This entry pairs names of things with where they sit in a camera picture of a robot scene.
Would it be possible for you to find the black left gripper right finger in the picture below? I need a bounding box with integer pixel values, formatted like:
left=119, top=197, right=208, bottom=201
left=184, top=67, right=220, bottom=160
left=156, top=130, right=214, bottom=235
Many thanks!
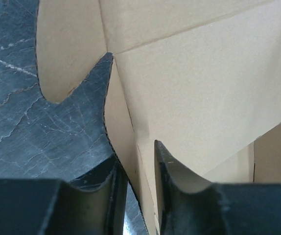
left=154, top=140, right=281, bottom=235

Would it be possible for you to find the brown cardboard box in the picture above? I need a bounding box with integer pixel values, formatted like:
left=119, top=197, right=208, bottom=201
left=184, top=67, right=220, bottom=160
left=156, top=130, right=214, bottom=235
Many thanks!
left=36, top=0, right=281, bottom=235

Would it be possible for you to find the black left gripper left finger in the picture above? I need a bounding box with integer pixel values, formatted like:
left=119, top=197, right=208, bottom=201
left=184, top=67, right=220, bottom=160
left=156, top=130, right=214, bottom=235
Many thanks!
left=0, top=156, right=127, bottom=235

